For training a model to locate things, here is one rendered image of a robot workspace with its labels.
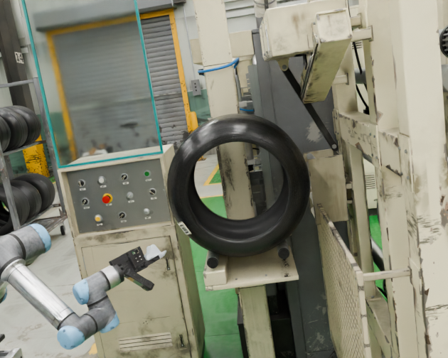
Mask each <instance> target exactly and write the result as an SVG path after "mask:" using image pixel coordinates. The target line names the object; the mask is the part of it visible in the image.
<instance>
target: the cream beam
mask: <svg viewBox="0 0 448 358"><path fill-rule="evenodd" d="M343 8H347V5H346V0H321V1H312V2H307V3H303V4H295V5H290V6H281V7H277V8H272V9H266V12H265V14H264V17H263V20H262V23H261V25H260V30H259V33H260V40H261V45H262V58H263V59H264V61H268V60H276V59H280V58H289V57H294V56H295V55H298V54H300V55H303V54H307V53H310V52H313V51H314V47H313V42H314V37H313V30H312V25H313V22H314V19H315V16H316V13H318V12H322V11H330V10H334V9H343ZM266 25H267V35H268V41H269V47H270V50H269V51H268V47H267V37H266V31H265V26H266Z"/></svg>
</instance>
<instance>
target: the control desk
mask: <svg viewBox="0 0 448 358"><path fill-rule="evenodd" d="M163 150H164V152H163V153H160V154H154V155H150V156H140V157H135V158H125V159H121V160H115V161H106V162H101V163H92V164H87V165H81V166H72V167H67V168H59V169H58V170H57V171H58V177H59V181H60V186H61V190H62V194H63V199H64V203H65V209H66V212H67V216H68V222H69V226H70V232H71V235H72V237H73V243H74V247H75V253H76V257H77V260H78V266H79V270H80V276H81V280H83V279H84V278H87V277H89V276H91V275H92V274H94V273H97V272H98V271H101V270H102V269H104V268H106V267H108V266H110V263H109V261H111V260H113V259H116V258H117V257H118V256H121V255H122V254H124V253H126V252H128V251H130V250H132V249H135V248H137V247H138V246H140V247H141V249H142V252H143V254H144V255H145V254H146V248H147V247H148V246H151V245H152V244H154V245H155V246H156V247H157V248H158V249H159V251H160V252H163V251H166V254H165V255H164V256H163V257H162V258H160V259H159V260H158V261H155V262H154V263H152V264H150V265H148V267H147V268H145V269H143V270H142V271H140V272H137V273H138V274H139V275H140V276H143V277H144V278H146V279H148V280H150V281H151V282H152V283H154V287H153V289H152V290H151V291H146V290H144V289H143V288H142V287H140V286H138V285H137V284H135V283H133V282H132V281H130V280H129V279H127V278H125V277H124V281H123V282H122V283H120V284H119V285H118V286H116V287H114V288H112V289H111V290H109V291H107V292H106V293H107V295H108V297H109V299H110V301H111V303H112V305H113V307H114V310H116V312H117V317H118V318H119V324H118V326H116V328H114V329H112V330H110V331H109V332H106V333H101V332H100V331H99V332H97V333H95V334H94V338H95V344H96V348H97V353H98V357H99V358H203V355H204V349H205V340H204V336H205V331H206V330H205V325H204V321H203V313H202V309H201V302H200V297H199V292H198V284H197V280H196V272H195V268H194V263H193V256H192V251H191V244H190V239H189V237H188V236H187V235H186V234H185V233H184V232H183V230H182V229H181V228H180V227H179V225H178V224H177V221H176V220H175V218H174V216H173V213H172V211H171V208H170V205H169V200H168V195H167V178H168V173H169V168H170V165H171V162H172V159H173V157H174V155H175V153H174V145H173V144H169V145H164V146H163Z"/></svg>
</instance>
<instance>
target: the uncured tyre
mask: <svg viewBox="0 0 448 358"><path fill-rule="evenodd" d="M230 142H246V143H252V144H255V145H257V146H260V147H262V148H264V149H265V150H267V151H269V152H270V153H271V154H272V155H273V156H274V157H275V158H276V159H277V160H278V161H279V162H280V163H281V165H282V169H283V183H282V189H281V191H280V194H279V196H278V198H277V199H276V201H275V202H274V204H273V205H272V206H271V207H270V208H269V209H268V210H266V211H265V212H263V213H262V214H261V215H258V216H256V217H253V218H249V219H228V218H225V217H221V216H220V215H217V214H216V213H214V212H213V211H211V210H210V209H209V208H208V207H207V206H206V205H205V204H204V203H203V201H202V200H201V199H200V197H199V195H198V192H197V190H196V185H195V180H194V172H195V167H196V163H197V161H198V160H199V159H200V158H201V157H202V156H203V155H204V154H205V153H206V152H208V151H209V150H211V149H212V148H215V147H216V146H219V145H221V144H224V143H230ZM167 195H168V200H169V205H170V208H171V211H172V213H173V216H174V218H175V220H176V221H177V223H179V222H183V223H184V224H185V226H186V227H187V228H188V230H189V231H190V232H191V234H189V235H187V236H188V237H189V238H191V239H192V240H193V241H194V242H195V243H197V244H198V245H199V246H201V247H203V248H204V249H207V250H209V251H211V252H213V253H216V254H220V255H223V256H233V257H244V256H254V255H257V254H261V253H264V252H266V251H269V250H270V249H273V248H275V247H276V246H278V245H279V244H281V243H282V242H283V241H284V240H285V239H287V238H288V237H289V236H290V235H291V234H292V232H293V231H294V230H295V229H296V228H297V226H298V225H299V223H300V222H301V220H302V218H303V216H304V214H305V212H306V209H307V205H308V203H309V196H310V178H309V171H308V168H307V165H306V161H305V160H304V157H303V155H302V153H301V151H300V150H299V148H298V147H297V145H296V144H295V143H294V142H293V140H292V139H291V138H290V137H289V135H288V134H287V133H286V132H285V131H284V130H282V129H281V128H280V127H278V125H276V124H274V123H272V122H271V121H269V120H267V119H264V118H262V117H259V116H255V115H251V114H226V115H222V116H218V117H216V118H214V119H211V120H209V121H207V122H205V123H203V124H201V125H200V126H199V127H198V128H196V129H195V130H194V131H193V132H192V133H191V134H190V135H189V136H188V137H187V138H186V140H185V141H184V142H183V143H182V144H181V145H180V147H179V148H178V150H177V152H176V153H175V155H174V157H173V159H172V162H171V165H170V168H169V173H168V178H167Z"/></svg>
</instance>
